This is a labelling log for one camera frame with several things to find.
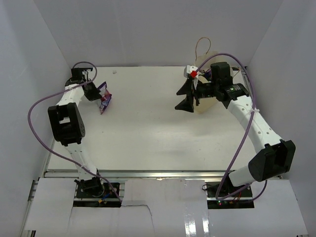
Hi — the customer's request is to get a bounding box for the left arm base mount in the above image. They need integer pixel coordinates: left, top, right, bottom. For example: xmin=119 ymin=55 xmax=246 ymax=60
xmin=73 ymin=177 xmax=121 ymax=208

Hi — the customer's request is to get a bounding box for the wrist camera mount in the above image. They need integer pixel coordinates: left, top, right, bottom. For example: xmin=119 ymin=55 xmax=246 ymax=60
xmin=82 ymin=71 xmax=88 ymax=79
xmin=184 ymin=65 xmax=200 ymax=88

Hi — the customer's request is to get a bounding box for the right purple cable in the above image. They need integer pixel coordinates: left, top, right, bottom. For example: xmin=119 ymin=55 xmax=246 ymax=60
xmin=196 ymin=52 xmax=269 ymax=203

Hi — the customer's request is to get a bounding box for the aluminium table frame rail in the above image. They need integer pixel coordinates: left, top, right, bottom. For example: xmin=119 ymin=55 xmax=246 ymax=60
xmin=44 ymin=169 xmax=225 ymax=181

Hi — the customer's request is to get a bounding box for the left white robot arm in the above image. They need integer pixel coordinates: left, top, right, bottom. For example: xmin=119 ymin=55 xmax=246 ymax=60
xmin=48 ymin=68 xmax=104 ymax=197

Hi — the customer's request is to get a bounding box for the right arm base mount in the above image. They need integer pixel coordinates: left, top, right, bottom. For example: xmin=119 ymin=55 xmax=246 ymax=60
xmin=201 ymin=182 xmax=254 ymax=210

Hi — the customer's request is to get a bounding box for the large blue purple snack bag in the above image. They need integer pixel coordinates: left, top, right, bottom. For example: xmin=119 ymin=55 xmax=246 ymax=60
xmin=202 ymin=70 xmax=212 ymax=81

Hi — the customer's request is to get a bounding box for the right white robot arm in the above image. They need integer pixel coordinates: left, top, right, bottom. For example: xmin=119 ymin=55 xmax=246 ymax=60
xmin=175 ymin=62 xmax=296 ymax=197

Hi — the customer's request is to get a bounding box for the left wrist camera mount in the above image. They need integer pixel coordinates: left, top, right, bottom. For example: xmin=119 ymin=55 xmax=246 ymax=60
xmin=82 ymin=71 xmax=88 ymax=79

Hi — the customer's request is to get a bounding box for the tan paper bag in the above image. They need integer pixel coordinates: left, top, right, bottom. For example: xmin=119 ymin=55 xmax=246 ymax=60
xmin=194 ymin=37 xmax=237 ymax=114

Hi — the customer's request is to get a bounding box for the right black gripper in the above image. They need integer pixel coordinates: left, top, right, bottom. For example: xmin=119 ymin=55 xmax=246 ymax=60
xmin=175 ymin=79 xmax=219 ymax=113

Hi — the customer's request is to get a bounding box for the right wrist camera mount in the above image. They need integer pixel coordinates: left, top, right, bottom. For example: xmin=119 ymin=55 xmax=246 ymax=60
xmin=184 ymin=65 xmax=200 ymax=88

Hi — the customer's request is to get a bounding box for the purple white snack pouch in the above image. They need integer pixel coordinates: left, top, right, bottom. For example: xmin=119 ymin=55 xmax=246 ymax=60
xmin=97 ymin=81 xmax=112 ymax=114

